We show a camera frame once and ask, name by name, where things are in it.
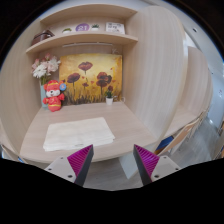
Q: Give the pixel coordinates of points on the brown leather bag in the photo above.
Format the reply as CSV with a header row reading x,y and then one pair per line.
x,y
42,36

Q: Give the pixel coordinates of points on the light blue vase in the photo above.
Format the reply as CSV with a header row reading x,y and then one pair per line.
x,y
43,95

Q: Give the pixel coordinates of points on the red plush toy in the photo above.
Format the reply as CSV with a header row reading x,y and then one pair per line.
x,y
54,94

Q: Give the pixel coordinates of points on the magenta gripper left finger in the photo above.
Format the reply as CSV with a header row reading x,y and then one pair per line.
x,y
73,168

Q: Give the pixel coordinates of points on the small green shelf plant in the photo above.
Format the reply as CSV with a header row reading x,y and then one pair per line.
x,y
95,27

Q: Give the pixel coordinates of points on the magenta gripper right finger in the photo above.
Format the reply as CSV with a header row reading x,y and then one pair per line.
x,y
152,167

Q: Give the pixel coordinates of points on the poppy flower painting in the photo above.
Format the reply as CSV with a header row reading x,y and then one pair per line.
x,y
91,77

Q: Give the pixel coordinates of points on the white folded towel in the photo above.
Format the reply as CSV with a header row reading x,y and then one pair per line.
x,y
77,134

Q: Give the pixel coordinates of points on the wooden chair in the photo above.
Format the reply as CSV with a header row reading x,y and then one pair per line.
x,y
177,139

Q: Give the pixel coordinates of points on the white pink flower bouquet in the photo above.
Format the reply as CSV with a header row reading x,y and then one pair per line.
x,y
43,68

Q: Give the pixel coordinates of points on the wooden wall shelf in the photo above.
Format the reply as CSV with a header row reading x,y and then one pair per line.
x,y
82,37

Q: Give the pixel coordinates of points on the small potted plant white pot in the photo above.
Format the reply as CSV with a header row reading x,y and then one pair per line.
x,y
109,97

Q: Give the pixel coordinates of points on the white framed card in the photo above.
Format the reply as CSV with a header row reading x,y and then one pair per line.
x,y
115,27

